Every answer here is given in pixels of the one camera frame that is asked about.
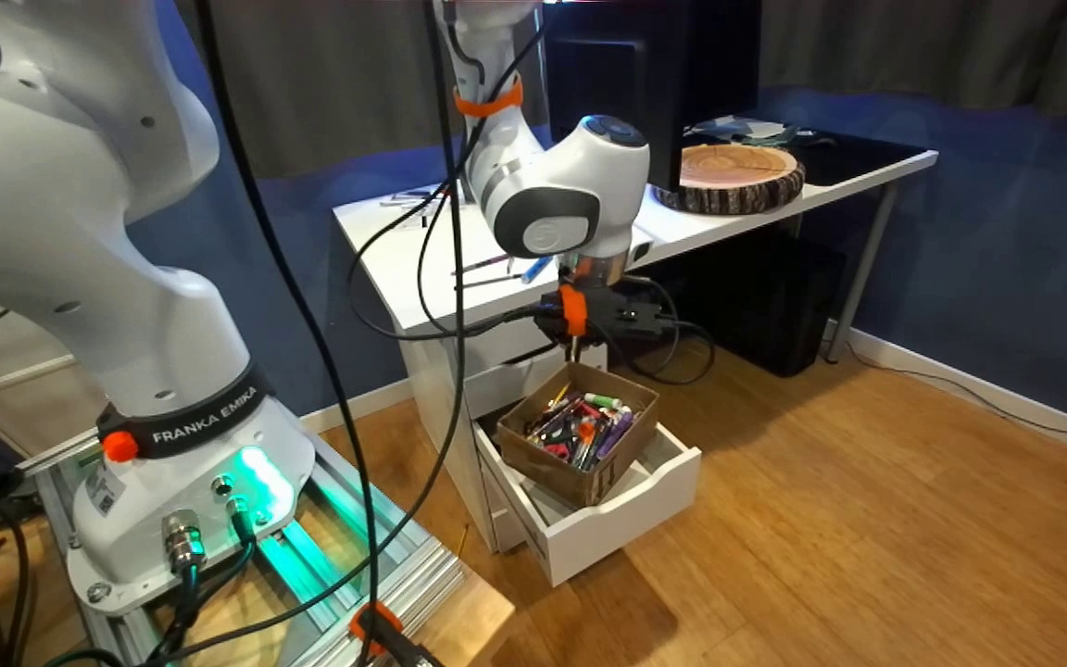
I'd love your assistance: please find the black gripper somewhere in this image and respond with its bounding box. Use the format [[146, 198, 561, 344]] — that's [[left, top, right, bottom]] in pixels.
[[533, 285, 669, 344]]

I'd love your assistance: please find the white desk drawer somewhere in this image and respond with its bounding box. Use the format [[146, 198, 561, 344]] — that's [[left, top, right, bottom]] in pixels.
[[469, 418, 699, 585]]

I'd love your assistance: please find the white desk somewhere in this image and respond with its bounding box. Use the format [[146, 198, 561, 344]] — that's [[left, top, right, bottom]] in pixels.
[[330, 114, 941, 549]]

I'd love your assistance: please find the black computer monitor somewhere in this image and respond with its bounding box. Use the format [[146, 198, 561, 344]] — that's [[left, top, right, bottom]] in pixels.
[[542, 0, 764, 155]]

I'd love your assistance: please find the wooden log slice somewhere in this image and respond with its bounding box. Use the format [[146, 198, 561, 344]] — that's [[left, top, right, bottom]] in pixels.
[[656, 141, 804, 214]]

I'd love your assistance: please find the brown cardboard box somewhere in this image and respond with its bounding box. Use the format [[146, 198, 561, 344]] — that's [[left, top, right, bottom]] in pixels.
[[495, 363, 661, 503]]

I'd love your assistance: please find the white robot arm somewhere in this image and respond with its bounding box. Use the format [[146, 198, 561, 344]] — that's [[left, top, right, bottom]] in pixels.
[[0, 0, 315, 610]]

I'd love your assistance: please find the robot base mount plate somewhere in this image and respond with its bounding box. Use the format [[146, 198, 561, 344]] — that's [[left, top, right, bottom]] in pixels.
[[34, 445, 514, 667]]

